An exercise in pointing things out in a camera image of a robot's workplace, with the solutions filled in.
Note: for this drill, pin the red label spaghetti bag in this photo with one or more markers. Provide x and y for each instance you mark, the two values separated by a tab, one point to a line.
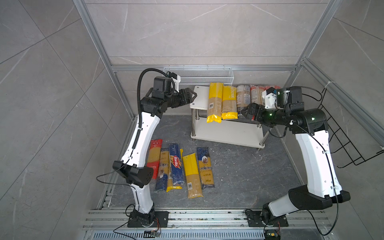
256	94

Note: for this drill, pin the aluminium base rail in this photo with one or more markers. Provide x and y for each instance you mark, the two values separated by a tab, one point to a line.
194	224

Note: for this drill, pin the white two-tier shelf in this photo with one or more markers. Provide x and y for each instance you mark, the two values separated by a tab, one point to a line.
227	132

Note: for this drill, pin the red spaghetti bag far left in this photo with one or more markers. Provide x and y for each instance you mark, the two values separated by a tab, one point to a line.
154	156

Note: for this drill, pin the blue end spaghetti bag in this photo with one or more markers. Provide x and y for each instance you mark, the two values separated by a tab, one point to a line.
243	97

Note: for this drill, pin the white wire mesh basket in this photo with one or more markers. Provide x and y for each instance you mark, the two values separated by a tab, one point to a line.
202	76

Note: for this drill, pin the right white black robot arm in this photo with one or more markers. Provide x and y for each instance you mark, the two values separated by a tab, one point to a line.
311	130

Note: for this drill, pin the blue Barilla spaghetti pack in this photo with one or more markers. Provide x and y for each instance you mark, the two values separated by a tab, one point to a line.
177	167

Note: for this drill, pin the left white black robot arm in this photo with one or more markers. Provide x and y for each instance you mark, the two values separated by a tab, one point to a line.
164	94

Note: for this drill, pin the black wire hook rack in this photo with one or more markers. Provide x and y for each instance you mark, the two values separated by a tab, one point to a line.
343	141

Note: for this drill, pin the Ankara blue spaghetti bag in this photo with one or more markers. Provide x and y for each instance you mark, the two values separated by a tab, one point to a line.
163	171

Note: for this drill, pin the yellow Pastatime spaghetti bag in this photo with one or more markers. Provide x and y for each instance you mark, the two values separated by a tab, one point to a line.
229	103

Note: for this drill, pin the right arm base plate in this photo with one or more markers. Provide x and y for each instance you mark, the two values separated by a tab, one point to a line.
264	219

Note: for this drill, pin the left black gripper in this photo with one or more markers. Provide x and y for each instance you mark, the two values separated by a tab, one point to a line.
186	94

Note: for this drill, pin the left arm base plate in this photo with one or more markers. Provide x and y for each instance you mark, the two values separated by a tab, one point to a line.
152	219

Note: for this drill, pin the yellow bag under pile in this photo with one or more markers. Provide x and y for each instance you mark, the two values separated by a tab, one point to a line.
193	179

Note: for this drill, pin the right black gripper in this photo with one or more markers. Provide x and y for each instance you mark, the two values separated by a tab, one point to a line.
260	109

